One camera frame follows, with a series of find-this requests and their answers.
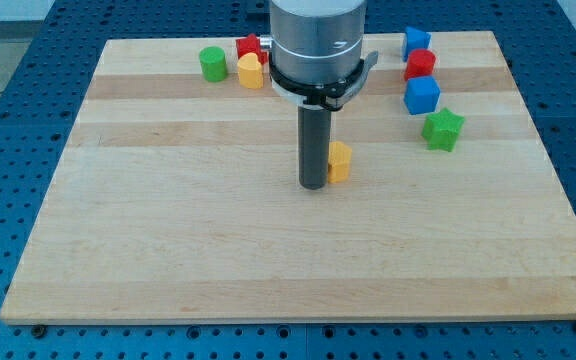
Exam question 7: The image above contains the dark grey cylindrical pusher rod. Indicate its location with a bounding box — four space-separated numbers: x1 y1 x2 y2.
298 107 331 190

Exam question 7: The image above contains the yellow hexagon block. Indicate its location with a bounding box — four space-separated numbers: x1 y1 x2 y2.
327 141 352 183

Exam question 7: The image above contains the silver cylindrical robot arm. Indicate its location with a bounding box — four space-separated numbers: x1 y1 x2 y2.
260 0 379 190

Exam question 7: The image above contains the red star block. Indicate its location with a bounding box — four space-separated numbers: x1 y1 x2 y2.
235 33 268 65

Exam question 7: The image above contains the green star block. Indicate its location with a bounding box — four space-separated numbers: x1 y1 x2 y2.
421 107 466 152

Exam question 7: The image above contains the yellow heart block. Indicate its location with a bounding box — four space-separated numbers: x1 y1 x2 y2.
237 53 264 89

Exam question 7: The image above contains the blue cube block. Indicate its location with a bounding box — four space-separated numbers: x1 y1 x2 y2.
404 76 441 115

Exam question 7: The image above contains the green cylinder block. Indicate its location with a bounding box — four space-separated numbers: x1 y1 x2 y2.
199 46 228 82

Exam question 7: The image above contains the red cylinder block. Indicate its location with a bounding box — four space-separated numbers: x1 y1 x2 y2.
404 49 436 81

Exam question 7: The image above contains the blue pentagon block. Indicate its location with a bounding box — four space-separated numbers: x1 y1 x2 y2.
402 26 432 62

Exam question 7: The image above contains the light wooden board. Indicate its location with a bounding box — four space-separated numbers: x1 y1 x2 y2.
0 31 576 325

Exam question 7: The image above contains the black clamp ring with lever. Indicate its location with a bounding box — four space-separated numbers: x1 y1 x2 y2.
268 50 380 112

